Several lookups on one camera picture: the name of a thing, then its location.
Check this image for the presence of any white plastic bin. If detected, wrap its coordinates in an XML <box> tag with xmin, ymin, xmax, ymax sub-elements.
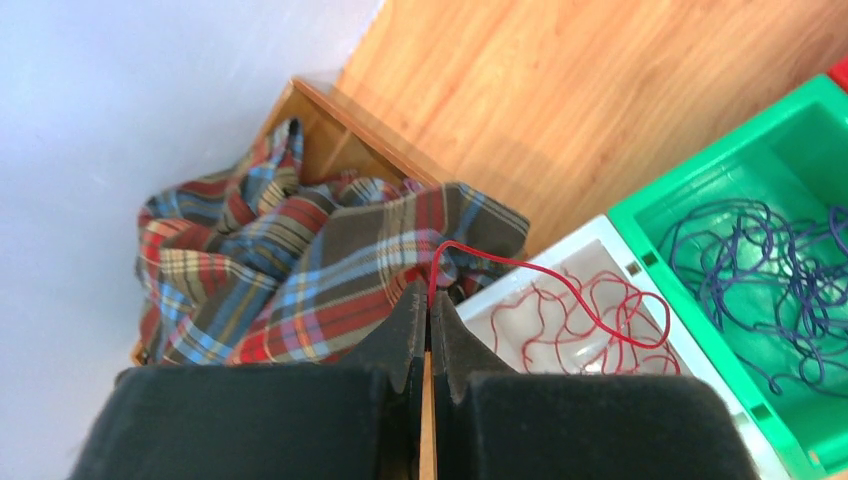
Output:
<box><xmin>458</xmin><ymin>215</ymin><xmax>790</xmax><ymax>479</ymax></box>

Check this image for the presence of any coloured cable bundle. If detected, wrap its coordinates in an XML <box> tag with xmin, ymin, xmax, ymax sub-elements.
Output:
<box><xmin>427</xmin><ymin>239</ymin><xmax>673</xmax><ymax>351</ymax></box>

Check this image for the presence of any red plastic bin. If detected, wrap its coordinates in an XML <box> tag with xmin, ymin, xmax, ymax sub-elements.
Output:
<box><xmin>827</xmin><ymin>56</ymin><xmax>848</xmax><ymax>92</ymax></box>

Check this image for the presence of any plaid shirt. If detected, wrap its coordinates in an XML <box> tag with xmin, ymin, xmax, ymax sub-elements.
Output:
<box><xmin>136</xmin><ymin>118</ymin><xmax>530</xmax><ymax>365</ymax></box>

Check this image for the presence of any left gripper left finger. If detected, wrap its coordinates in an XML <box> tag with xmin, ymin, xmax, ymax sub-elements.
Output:
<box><xmin>70</xmin><ymin>282</ymin><xmax>427</xmax><ymax>479</ymax></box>

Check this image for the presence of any wooden tray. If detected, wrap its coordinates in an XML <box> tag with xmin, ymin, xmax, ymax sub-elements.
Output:
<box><xmin>135</xmin><ymin>80</ymin><xmax>438</xmax><ymax>366</ymax></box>

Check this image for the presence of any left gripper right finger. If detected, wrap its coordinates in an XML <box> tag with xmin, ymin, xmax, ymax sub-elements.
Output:
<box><xmin>429</xmin><ymin>292</ymin><xmax>757</xmax><ymax>479</ymax></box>

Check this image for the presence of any green plastic bin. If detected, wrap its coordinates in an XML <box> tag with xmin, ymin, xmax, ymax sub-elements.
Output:
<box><xmin>609</xmin><ymin>75</ymin><xmax>847</xmax><ymax>479</ymax></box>

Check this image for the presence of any purple cable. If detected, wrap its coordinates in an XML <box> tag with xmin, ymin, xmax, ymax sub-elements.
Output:
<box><xmin>655</xmin><ymin>198</ymin><xmax>848</xmax><ymax>400</ymax></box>

